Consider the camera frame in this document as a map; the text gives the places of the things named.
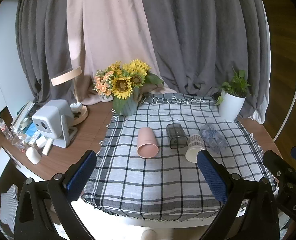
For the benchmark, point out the white projector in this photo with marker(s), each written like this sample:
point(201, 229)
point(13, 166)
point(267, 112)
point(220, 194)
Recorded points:
point(52, 117)

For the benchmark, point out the stack of books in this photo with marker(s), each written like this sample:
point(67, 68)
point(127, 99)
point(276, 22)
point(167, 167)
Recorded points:
point(23, 113)

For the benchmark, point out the sunflower bouquet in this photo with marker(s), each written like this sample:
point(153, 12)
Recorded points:
point(123, 80)

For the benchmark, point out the clear water bottle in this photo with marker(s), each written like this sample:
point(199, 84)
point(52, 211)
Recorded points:
point(3, 127)

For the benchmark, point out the white plug adapter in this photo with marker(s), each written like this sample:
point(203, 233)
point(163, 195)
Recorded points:
point(75, 107)

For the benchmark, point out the blue box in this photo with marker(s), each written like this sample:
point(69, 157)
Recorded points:
point(33, 130)

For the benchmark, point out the grey curtain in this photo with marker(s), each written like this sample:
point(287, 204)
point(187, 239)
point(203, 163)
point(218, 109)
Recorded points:
point(43, 42)
point(200, 37)

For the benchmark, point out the pink curtain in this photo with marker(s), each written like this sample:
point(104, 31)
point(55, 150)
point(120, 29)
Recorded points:
point(108, 30)

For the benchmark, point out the clear blue-patterned plastic cup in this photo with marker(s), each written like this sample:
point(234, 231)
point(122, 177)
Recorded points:
point(213, 137)

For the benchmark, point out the white plant pot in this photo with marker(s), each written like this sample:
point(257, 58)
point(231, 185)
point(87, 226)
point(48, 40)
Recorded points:
point(230, 106)

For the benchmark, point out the white remote control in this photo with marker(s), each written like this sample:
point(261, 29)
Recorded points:
point(47, 147)

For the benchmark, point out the striped star pillow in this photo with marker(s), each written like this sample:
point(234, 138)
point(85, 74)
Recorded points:
point(9, 207)

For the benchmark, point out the dark transparent cup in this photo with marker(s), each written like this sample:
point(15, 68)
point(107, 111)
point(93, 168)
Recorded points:
point(176, 136)

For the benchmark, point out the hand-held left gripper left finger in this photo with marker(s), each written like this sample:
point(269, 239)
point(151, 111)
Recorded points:
point(81, 176)

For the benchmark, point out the grey-green ribbed vase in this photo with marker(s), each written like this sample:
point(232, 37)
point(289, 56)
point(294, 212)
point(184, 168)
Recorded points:
point(128, 106)

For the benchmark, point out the white patterned paper cup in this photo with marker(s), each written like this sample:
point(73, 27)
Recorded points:
point(194, 148)

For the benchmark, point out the green potted plant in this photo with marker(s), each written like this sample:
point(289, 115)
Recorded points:
point(234, 83)

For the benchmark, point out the pink cup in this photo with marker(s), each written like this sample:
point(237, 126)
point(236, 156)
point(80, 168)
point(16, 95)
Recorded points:
point(148, 140)

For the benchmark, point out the wooden desk lamp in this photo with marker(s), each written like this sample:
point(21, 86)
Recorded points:
point(65, 76)

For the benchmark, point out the small white jar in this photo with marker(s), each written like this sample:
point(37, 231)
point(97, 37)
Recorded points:
point(33, 155)

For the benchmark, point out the white slipper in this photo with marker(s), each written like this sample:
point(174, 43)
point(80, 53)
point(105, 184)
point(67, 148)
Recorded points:
point(149, 235)

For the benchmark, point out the checked grey white cloth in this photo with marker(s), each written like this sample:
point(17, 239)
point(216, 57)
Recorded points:
point(150, 182)

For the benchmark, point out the small clear plastic cup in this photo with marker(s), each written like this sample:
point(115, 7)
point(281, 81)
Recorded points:
point(18, 142)

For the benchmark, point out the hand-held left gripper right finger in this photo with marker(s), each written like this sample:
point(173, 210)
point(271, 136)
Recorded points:
point(213, 177)

